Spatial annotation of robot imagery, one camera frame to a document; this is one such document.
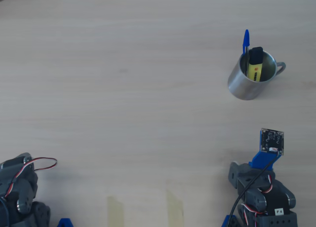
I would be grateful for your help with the blue idle arm base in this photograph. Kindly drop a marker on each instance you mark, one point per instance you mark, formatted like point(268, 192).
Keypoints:
point(65, 223)

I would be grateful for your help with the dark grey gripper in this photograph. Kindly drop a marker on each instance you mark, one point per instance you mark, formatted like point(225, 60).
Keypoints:
point(243, 176)

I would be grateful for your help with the silver metal cup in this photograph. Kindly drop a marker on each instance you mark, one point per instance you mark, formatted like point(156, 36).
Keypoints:
point(243, 88)

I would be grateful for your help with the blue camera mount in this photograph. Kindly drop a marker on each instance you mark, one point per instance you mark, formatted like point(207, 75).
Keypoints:
point(261, 161)

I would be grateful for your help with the yellow highlighter black cap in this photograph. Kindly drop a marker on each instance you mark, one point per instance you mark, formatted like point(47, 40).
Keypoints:
point(254, 69)

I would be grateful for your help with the yellow masking tape strip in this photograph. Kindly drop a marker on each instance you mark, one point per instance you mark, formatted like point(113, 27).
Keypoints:
point(175, 209)
point(115, 212)

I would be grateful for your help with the blue arm base plate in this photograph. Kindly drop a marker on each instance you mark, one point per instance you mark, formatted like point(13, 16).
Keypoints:
point(228, 222)

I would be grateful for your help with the grey idle gripper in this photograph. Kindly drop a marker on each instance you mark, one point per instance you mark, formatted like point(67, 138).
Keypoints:
point(27, 187)

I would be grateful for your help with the black wrist camera board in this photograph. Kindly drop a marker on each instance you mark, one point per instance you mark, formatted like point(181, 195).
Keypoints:
point(271, 140)

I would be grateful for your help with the blue capped ballpoint pen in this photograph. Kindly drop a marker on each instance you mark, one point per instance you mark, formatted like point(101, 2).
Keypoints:
point(246, 39)

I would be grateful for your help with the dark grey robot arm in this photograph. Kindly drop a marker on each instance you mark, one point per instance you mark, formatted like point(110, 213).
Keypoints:
point(279, 200)

